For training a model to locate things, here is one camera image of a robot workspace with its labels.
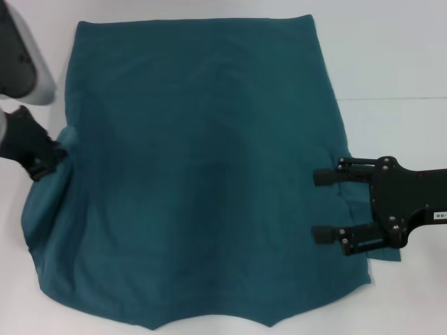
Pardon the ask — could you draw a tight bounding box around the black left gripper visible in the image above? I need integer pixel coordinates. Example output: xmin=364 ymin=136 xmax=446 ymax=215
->
xmin=0 ymin=105 xmax=68 ymax=181

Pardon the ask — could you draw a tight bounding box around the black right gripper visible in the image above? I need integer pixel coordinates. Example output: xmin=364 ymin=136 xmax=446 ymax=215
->
xmin=311 ymin=156 xmax=447 ymax=258

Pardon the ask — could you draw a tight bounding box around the teal blue shirt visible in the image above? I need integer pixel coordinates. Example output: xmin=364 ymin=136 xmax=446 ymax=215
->
xmin=20 ymin=13 xmax=402 ymax=318

